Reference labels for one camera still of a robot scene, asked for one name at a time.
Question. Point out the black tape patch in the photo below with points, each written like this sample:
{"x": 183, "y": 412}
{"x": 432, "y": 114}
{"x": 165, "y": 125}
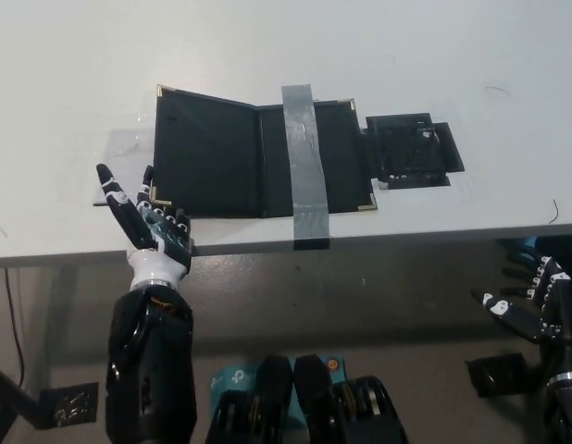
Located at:
{"x": 401, "y": 148}

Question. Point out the teal tp-link box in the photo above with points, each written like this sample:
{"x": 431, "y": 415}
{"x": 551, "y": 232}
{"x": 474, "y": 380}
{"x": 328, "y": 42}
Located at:
{"x": 232, "y": 379}

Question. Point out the clear tape patch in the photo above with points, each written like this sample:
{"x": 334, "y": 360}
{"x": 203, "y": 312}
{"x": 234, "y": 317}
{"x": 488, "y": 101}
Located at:
{"x": 124, "y": 157}

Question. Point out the black table frame bar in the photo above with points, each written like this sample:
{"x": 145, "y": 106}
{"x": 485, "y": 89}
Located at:
{"x": 13, "y": 398}

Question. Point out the blue object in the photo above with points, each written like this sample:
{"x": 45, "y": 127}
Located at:
{"x": 530, "y": 247}

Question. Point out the black floor tape mark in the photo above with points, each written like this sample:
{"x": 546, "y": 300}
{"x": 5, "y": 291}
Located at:
{"x": 70, "y": 407}
{"x": 499, "y": 375}

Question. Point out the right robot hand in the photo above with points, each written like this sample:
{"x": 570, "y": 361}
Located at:
{"x": 556, "y": 319}

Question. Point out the black diary with gold corners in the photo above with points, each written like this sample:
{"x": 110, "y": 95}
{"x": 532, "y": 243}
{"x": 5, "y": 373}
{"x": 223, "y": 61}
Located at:
{"x": 207, "y": 157}

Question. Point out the grey duct tape strip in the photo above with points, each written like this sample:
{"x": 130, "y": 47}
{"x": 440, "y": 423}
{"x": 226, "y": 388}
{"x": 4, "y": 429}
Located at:
{"x": 307, "y": 162}

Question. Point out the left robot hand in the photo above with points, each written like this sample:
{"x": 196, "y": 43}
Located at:
{"x": 156, "y": 259}

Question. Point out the black robot body blocks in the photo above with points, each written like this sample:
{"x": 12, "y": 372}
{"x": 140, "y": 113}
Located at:
{"x": 318, "y": 411}

